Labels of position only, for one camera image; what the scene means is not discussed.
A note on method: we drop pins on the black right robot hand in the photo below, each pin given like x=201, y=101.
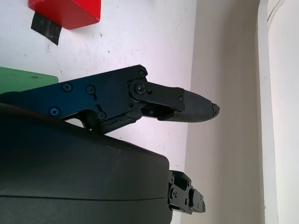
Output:
x=70, y=177

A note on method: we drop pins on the green cube block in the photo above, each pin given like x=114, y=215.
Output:
x=25, y=80

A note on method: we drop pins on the black tape strip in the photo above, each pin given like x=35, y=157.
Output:
x=45, y=29

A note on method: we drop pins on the red cube block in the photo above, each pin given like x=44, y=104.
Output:
x=70, y=11

